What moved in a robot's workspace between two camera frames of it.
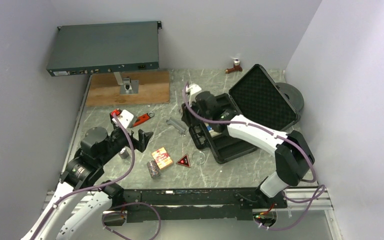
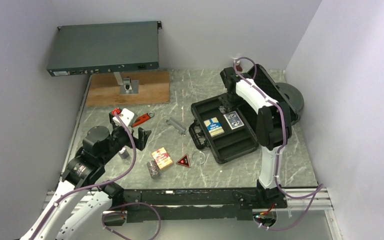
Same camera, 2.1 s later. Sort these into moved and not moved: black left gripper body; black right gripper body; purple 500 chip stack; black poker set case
Moved: black right gripper body
Not moved: black poker set case; black left gripper body; purple 500 chip stack
